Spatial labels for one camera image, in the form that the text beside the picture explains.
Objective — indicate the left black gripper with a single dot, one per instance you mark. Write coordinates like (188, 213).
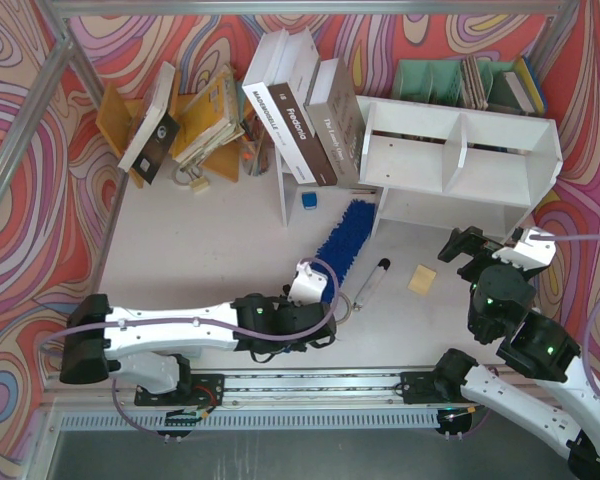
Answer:
(322, 323)

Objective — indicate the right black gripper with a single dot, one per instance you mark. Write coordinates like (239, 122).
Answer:
(473, 251)

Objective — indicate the blue microfiber duster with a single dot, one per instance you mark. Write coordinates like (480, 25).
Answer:
(347, 238)

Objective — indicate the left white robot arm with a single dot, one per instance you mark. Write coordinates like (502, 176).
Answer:
(151, 348)

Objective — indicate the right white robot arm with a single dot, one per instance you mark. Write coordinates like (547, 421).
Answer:
(542, 351)

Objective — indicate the white wooden bookshelf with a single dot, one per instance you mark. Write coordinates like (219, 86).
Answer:
(449, 167)

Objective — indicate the yellow sticky note pad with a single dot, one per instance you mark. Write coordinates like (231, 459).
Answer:
(422, 280)

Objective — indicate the silver black pen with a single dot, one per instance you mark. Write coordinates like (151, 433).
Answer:
(371, 284)

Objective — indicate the blue pencil sharpener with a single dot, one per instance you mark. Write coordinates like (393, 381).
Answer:
(309, 200)

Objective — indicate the small white side shelf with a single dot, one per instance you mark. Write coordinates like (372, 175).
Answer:
(288, 188)

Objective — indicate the clear cup of pencils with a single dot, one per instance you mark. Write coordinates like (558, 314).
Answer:
(254, 147)

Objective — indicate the blue yellow book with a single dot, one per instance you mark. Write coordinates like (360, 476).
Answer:
(523, 69)

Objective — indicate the stack of yellow books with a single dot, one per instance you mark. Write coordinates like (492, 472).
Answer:
(210, 120)

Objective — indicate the black and white book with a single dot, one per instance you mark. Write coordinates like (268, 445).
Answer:
(153, 129)

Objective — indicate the green desk organizer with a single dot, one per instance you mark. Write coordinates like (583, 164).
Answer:
(443, 82)

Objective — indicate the grey Lonely Ones book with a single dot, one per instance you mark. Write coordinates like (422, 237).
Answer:
(337, 119)

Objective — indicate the white Mademoiselle book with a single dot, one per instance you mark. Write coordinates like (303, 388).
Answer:
(256, 86)

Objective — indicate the brown Fredonia book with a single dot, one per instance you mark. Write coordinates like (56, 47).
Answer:
(292, 88)

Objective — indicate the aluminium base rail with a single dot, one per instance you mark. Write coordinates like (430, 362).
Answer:
(258, 400)

